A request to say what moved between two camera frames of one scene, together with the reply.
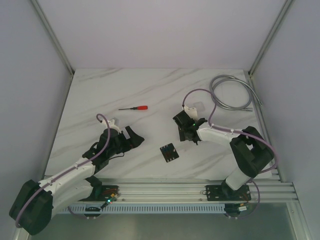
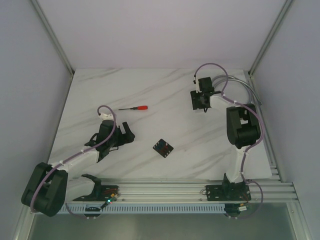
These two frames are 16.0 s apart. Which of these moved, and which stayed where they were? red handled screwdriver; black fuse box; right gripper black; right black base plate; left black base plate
Moved: right gripper black; black fuse box
Stayed: left black base plate; right black base plate; red handled screwdriver
